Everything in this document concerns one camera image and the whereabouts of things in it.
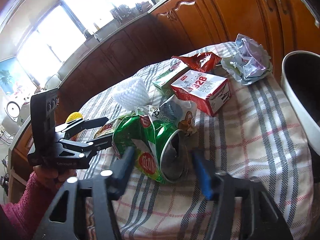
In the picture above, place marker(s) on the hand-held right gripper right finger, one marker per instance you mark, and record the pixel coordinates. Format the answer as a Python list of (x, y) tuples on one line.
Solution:
[(203, 177)]

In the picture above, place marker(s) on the green carton box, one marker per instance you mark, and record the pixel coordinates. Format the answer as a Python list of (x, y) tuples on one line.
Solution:
[(166, 78)]

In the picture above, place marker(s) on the plaid cloth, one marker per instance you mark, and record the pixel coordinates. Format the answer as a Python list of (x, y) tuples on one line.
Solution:
[(250, 135)]

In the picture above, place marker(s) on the wooden knife block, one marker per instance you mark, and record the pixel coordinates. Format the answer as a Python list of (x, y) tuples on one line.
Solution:
[(120, 12)]

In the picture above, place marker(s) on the speckled kitchen countertop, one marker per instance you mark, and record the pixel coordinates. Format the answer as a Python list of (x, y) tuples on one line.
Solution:
[(105, 33)]

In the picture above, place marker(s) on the crushed green paper cup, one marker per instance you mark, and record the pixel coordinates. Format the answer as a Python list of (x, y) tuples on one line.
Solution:
[(150, 140)]

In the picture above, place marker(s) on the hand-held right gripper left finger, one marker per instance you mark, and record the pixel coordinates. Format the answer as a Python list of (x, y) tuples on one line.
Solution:
[(127, 162)]

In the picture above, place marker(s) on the wooden lower kitchen cabinets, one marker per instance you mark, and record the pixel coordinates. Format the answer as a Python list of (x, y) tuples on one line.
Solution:
[(212, 12)]

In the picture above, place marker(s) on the white foam fruit net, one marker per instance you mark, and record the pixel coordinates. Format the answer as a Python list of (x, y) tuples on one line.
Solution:
[(131, 92)]

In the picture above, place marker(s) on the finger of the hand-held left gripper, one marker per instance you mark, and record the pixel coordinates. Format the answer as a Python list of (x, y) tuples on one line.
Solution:
[(87, 123), (97, 142)]

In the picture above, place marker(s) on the white paper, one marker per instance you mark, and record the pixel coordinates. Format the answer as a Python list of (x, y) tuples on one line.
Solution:
[(247, 60)]

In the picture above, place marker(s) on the yellow foam fruit net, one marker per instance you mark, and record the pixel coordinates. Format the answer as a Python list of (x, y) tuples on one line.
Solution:
[(74, 117)]

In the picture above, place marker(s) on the red white carton box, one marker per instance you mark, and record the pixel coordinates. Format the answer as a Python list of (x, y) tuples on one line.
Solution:
[(202, 90)]

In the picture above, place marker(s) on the person's left hand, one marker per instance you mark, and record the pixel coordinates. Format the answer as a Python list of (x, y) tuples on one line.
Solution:
[(50, 176)]

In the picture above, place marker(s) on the white round appliance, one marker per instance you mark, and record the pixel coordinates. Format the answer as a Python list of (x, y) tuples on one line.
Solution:
[(15, 108)]

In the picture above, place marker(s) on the person's left forearm pink sleeve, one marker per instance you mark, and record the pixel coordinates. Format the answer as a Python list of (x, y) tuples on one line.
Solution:
[(25, 205)]

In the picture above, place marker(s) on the red foil snack wrapper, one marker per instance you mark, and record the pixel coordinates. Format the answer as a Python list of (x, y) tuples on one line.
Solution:
[(200, 61)]

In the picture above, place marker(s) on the metal sink faucet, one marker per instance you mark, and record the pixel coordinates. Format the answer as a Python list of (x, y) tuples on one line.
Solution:
[(91, 35)]

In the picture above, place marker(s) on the kitchen window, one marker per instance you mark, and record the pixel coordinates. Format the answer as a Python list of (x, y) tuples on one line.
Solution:
[(62, 22)]

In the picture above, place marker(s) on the white rimmed black bin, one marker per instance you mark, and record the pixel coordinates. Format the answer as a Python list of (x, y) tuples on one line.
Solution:
[(295, 90)]

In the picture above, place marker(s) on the blue wall picture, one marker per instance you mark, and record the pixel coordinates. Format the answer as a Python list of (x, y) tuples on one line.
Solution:
[(10, 75)]

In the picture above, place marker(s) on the red yellow snack packet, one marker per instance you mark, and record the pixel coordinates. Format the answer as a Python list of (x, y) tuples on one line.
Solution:
[(110, 127)]

